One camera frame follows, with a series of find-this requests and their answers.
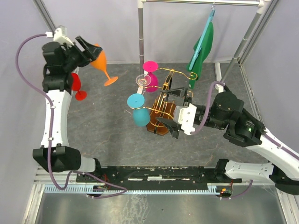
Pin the light blue cable duct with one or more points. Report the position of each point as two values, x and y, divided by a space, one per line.
98 189

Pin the clear wine glass rear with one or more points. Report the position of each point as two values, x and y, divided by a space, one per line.
143 81

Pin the light blue clothes hanger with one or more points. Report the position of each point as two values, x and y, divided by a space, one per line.
199 45

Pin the blue wine glass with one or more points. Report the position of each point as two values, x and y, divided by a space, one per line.
141 115

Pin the gold wire glass rack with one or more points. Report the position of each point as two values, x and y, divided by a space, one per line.
162 107

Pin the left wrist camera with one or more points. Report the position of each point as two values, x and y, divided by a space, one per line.
60 36

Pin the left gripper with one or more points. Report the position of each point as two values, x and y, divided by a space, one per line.
88 56

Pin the red wine glass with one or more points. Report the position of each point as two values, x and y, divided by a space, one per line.
76 87

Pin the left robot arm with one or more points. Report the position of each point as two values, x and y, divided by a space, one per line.
62 59

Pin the silver clothes rail stand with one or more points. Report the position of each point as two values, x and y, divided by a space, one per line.
261 7

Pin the green cloth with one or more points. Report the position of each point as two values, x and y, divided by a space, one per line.
203 53

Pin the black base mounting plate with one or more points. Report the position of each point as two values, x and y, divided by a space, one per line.
164 178

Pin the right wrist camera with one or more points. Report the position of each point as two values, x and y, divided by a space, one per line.
185 115

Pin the pink wine glass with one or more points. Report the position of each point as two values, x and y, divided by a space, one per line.
150 67

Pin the orange wine glass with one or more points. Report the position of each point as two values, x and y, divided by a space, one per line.
101 64

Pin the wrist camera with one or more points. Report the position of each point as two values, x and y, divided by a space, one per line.
185 115
60 36

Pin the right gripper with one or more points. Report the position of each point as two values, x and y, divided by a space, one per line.
172 125

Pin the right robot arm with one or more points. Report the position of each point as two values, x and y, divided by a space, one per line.
226 112

